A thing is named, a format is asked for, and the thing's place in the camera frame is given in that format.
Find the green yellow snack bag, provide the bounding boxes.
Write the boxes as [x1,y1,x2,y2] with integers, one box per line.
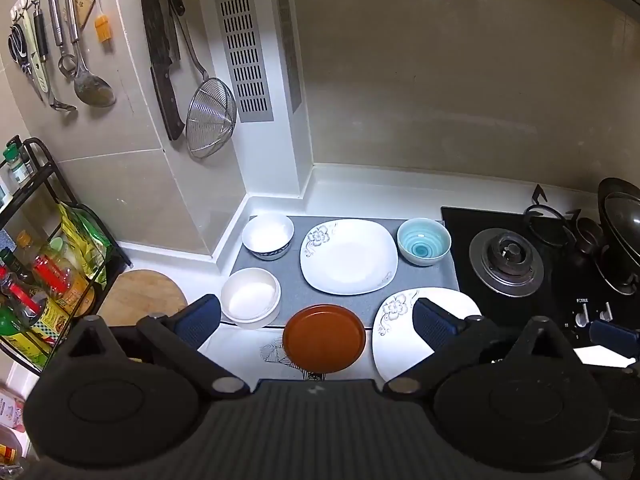
[58,202,112,287]

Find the black handled kitchen scissors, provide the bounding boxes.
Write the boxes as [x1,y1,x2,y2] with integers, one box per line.
[8,6,47,101]

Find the black wok with lid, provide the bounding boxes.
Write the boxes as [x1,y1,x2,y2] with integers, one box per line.
[598,178,640,266]

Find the black gas stove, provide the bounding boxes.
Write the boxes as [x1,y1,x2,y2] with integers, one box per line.
[440,186,639,347]

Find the cream white bowl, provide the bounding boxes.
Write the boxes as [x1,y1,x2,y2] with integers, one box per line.
[220,268,282,330]

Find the white square floral plate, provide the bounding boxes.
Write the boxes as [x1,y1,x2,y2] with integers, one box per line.
[299,219,399,296]

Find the black handled cleaver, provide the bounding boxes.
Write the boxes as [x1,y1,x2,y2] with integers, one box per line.
[141,0,184,142]

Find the metal ladle spoon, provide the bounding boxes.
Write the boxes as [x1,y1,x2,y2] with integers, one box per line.
[65,0,116,108]

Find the round wooden cutting board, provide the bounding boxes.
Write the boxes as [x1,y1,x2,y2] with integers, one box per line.
[98,270,188,326]

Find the black wire condiment rack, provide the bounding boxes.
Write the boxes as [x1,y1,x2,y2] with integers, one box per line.
[1,136,131,375]

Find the wire mesh strainer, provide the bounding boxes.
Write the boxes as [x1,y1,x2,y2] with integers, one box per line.
[169,0,236,160]

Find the light blue ceramic bowl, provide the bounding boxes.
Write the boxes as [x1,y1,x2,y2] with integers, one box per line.
[396,218,451,266]

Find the orange silicone brush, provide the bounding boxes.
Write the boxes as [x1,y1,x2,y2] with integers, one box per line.
[93,0,112,44]

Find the red-brown round plate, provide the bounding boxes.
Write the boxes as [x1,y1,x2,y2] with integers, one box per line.
[282,304,366,374]

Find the red cap sauce bottle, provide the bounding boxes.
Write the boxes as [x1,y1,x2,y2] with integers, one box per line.
[0,266,47,327]

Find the white bowl blue rim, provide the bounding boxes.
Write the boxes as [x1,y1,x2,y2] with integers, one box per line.
[241,212,295,261]

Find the metal vent grille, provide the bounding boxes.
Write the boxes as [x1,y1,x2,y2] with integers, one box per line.
[215,0,273,122]

